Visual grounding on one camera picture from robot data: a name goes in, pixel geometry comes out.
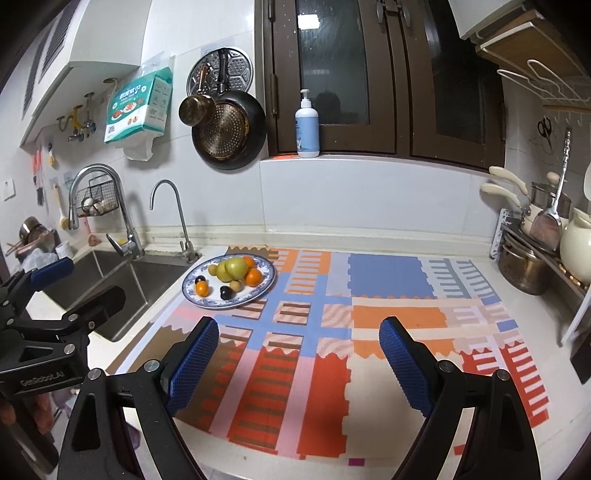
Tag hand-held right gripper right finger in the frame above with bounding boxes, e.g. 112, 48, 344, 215
379, 316, 541, 480

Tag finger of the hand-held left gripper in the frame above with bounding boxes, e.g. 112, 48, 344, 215
0, 257, 76, 324
0, 285, 127, 376

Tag steel spatula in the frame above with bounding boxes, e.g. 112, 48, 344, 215
529, 128, 574, 253

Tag blue soap pump bottle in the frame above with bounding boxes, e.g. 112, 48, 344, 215
295, 89, 321, 159

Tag black device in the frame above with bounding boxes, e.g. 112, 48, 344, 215
570, 341, 591, 387

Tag slim steel gooseneck faucet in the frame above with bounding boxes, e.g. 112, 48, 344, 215
150, 179, 202, 264

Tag stainless steel sink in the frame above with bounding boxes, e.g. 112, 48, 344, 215
39, 249, 204, 343

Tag blue patterned white plate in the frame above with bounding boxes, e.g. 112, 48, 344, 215
181, 255, 278, 309

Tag small steel saucepan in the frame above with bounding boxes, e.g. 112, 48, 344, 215
18, 215, 45, 241

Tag black scissors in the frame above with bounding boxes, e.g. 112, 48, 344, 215
536, 116, 554, 153

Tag black wire basket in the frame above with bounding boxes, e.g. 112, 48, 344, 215
76, 179, 116, 218

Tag yellow handle water valve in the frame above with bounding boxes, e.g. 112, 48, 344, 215
56, 92, 98, 143

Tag white teapot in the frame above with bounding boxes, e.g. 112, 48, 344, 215
559, 207, 591, 285

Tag round steel steamer rack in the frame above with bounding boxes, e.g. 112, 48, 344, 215
186, 45, 255, 100

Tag black frying pan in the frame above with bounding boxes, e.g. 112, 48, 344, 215
191, 48, 268, 172

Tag white wall cabinet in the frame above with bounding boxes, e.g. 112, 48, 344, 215
448, 0, 544, 42

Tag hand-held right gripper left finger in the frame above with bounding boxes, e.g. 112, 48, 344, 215
55, 316, 221, 480

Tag small brass ladle pot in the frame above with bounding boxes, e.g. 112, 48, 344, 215
178, 65, 218, 128

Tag colourful patterned mat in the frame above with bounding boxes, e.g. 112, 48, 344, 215
105, 247, 553, 462

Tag metal dish rack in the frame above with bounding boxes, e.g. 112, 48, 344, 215
501, 221, 591, 334

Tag white drain tray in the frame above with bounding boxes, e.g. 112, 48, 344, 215
489, 207, 515, 260

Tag brass strainer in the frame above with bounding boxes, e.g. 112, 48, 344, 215
199, 103, 250, 160

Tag white wire rack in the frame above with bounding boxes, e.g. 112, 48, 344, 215
497, 58, 591, 110

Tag green paper towel pack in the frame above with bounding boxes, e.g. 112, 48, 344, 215
103, 66, 174, 162

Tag person's left hand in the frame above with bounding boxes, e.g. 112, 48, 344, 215
30, 394, 60, 436

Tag green apple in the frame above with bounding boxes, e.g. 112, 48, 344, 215
226, 257, 251, 281

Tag steel pot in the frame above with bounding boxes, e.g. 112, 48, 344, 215
497, 242, 555, 296

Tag yellow dish brush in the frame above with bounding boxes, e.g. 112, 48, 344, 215
51, 182, 82, 232

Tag dark brown window frame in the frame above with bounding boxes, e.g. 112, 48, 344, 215
262, 0, 507, 161

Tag steel pull-down spring faucet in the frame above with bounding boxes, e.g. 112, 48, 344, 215
68, 163, 145, 260

